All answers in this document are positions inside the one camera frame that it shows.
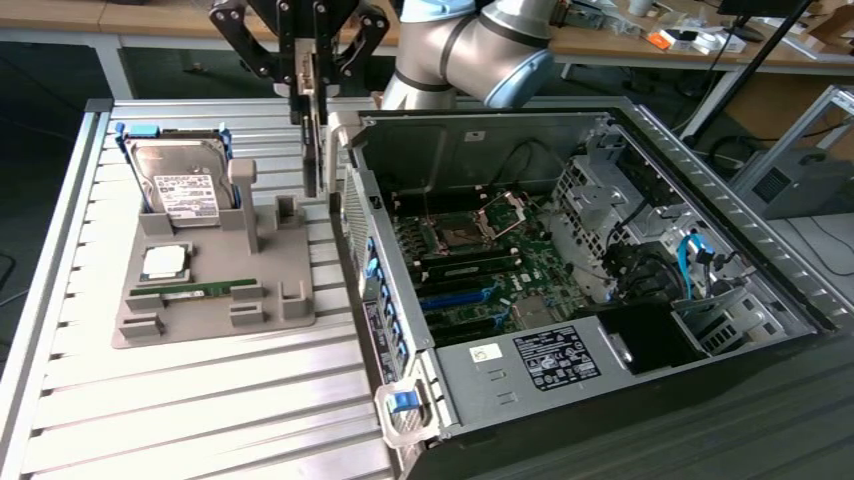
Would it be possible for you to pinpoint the wooden desk with clutter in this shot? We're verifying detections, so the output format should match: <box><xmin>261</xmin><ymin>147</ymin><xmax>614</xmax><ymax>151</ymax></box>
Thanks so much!
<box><xmin>550</xmin><ymin>0</ymin><xmax>854</xmax><ymax>101</ymax></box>

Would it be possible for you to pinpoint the silver perforated drive cage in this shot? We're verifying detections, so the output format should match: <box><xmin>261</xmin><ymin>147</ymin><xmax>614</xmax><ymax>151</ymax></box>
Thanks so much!
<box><xmin>553</xmin><ymin>149</ymin><xmax>676</xmax><ymax>281</ymax></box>

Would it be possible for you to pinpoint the CPU socket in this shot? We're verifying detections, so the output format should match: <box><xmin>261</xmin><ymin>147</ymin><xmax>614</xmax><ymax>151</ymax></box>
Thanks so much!
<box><xmin>426</xmin><ymin>212</ymin><xmax>489</xmax><ymax>254</ymax></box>

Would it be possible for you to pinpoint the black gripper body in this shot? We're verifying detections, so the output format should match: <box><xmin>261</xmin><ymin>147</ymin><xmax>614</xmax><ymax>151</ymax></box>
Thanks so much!
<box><xmin>241</xmin><ymin>0</ymin><xmax>367</xmax><ymax>12</ymax></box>

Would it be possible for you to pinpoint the blue expansion slot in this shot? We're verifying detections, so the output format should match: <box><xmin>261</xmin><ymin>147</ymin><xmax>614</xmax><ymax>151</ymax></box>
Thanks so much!
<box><xmin>418</xmin><ymin>287</ymin><xmax>499</xmax><ymax>311</ymax></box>

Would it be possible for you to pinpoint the hard disk in blue caddy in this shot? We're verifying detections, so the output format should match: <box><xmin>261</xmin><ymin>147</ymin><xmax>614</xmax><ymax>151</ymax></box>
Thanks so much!
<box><xmin>114</xmin><ymin>121</ymin><xmax>243</xmax><ymax>229</ymax></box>

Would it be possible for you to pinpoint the folded brown cardboard piece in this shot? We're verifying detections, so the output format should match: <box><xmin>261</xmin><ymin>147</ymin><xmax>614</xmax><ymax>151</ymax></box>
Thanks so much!
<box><xmin>804</xmin><ymin>2</ymin><xmax>854</xmax><ymax>56</ymax></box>

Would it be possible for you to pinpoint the green RAM stick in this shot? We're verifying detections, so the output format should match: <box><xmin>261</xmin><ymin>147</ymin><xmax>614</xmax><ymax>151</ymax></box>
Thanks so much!
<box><xmin>128</xmin><ymin>278</ymin><xmax>259</xmax><ymax>301</ymax></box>

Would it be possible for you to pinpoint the grey power supply unit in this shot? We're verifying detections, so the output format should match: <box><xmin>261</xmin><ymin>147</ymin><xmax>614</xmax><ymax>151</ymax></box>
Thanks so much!
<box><xmin>431</xmin><ymin>319</ymin><xmax>634</xmax><ymax>437</ymax></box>

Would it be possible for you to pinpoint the open socket cover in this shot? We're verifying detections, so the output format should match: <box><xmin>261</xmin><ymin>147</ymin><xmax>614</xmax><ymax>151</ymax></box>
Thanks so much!
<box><xmin>474</xmin><ymin>191</ymin><xmax>535</xmax><ymax>239</ymax></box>

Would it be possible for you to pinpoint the grey parts rack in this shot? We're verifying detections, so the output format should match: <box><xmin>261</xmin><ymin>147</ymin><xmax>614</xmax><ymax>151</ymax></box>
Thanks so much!
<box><xmin>110</xmin><ymin>158</ymin><xmax>319</xmax><ymax>350</ymax></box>

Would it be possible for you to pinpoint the black monitor stand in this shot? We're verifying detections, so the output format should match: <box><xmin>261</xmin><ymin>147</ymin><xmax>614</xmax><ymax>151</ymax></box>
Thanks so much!
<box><xmin>717</xmin><ymin>0</ymin><xmax>768</xmax><ymax>42</ymax></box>

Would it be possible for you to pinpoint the open PC case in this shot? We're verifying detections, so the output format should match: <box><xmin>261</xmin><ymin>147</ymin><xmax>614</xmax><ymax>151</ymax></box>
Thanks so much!
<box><xmin>325</xmin><ymin>97</ymin><xmax>844</xmax><ymax>480</ymax></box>

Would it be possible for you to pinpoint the small white box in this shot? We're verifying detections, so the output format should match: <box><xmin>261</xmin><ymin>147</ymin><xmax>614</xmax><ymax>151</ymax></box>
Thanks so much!
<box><xmin>690</xmin><ymin>30</ymin><xmax>748</xmax><ymax>55</ymax></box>

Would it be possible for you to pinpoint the grey computer tower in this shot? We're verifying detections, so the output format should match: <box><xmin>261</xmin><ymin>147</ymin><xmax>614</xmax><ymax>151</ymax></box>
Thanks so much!
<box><xmin>730</xmin><ymin>144</ymin><xmax>854</xmax><ymax>221</ymax></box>

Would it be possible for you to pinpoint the green motherboard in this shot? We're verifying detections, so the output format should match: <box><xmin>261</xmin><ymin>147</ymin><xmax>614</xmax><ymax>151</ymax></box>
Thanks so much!
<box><xmin>390</xmin><ymin>197</ymin><xmax>602</xmax><ymax>346</ymax></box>

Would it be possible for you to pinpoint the graphics card with metal bracket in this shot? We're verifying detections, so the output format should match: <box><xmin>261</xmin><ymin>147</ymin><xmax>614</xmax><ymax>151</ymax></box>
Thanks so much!
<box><xmin>287</xmin><ymin>38</ymin><xmax>333</xmax><ymax>200</ymax></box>

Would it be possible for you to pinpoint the CPU with silver lid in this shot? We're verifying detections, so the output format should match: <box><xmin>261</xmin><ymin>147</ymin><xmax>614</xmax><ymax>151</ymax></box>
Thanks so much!
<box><xmin>139</xmin><ymin>244</ymin><xmax>196</xmax><ymax>282</ymax></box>

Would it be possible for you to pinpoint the black slanted pole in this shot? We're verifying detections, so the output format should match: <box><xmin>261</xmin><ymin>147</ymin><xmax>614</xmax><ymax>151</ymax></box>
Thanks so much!
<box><xmin>678</xmin><ymin>0</ymin><xmax>817</xmax><ymax>149</ymax></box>

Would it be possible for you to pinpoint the installed RAM stick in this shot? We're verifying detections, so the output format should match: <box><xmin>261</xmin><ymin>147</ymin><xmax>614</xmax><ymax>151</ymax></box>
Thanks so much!
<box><xmin>418</xmin><ymin>258</ymin><xmax>523</xmax><ymax>285</ymax></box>

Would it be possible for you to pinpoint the silver disk bay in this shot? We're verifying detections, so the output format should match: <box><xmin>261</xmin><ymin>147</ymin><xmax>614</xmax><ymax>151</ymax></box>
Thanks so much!
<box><xmin>673</xmin><ymin>289</ymin><xmax>820</xmax><ymax>357</ymax></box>

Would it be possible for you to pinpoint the blue wire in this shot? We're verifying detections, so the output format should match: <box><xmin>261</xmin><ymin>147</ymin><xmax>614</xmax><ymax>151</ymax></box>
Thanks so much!
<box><xmin>677</xmin><ymin>232</ymin><xmax>716</xmax><ymax>301</ymax></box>

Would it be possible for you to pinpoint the black wire bundle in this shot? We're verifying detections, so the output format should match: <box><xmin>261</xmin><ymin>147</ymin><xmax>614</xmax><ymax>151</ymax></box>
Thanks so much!
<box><xmin>597</xmin><ymin>239</ymin><xmax>680</xmax><ymax>304</ymax></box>

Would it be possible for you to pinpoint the aluminium profile frame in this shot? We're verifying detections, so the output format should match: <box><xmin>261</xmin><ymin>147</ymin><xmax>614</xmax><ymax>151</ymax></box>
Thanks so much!
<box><xmin>786</xmin><ymin>83</ymin><xmax>854</xmax><ymax>151</ymax></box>

